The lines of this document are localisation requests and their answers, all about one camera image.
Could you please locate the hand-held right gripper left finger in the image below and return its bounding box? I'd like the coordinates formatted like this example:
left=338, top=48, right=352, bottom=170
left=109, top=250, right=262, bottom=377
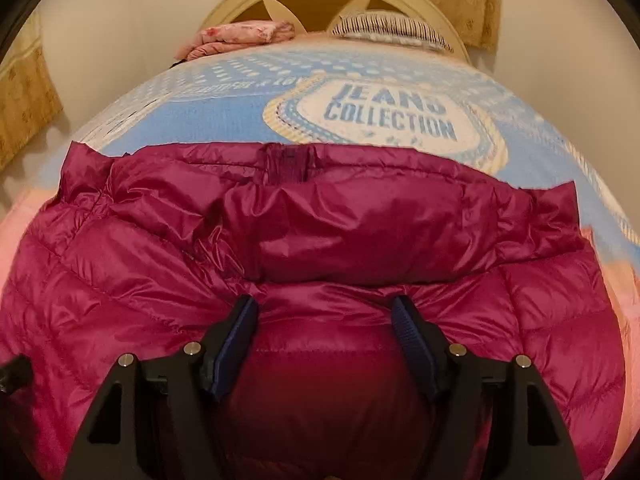
left=62, top=294, right=260, bottom=480

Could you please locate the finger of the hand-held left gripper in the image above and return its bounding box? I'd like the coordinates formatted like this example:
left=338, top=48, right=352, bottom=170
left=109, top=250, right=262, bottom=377
left=0, top=354, right=34, bottom=397

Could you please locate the striped pillow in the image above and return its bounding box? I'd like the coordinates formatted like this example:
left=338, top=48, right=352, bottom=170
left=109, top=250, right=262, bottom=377
left=327, top=10, right=453, bottom=53

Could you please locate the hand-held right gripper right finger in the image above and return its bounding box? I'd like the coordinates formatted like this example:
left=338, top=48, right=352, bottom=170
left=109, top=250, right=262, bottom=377
left=391, top=295, right=579, bottom=480

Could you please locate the blue printed bed sheet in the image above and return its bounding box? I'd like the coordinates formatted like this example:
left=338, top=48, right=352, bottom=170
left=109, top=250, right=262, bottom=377
left=70, top=39, right=640, bottom=266

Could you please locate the pink textured blanket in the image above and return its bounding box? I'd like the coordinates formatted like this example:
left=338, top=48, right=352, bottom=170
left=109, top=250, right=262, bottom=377
left=0, top=192, right=640, bottom=466

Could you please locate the magenta down jacket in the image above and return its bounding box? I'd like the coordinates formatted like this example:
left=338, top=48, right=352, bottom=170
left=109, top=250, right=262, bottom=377
left=0, top=140, right=630, bottom=480

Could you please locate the pink floral folded quilt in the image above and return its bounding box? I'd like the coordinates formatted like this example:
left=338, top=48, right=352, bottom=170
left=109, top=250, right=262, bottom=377
left=172, top=20, right=297, bottom=62

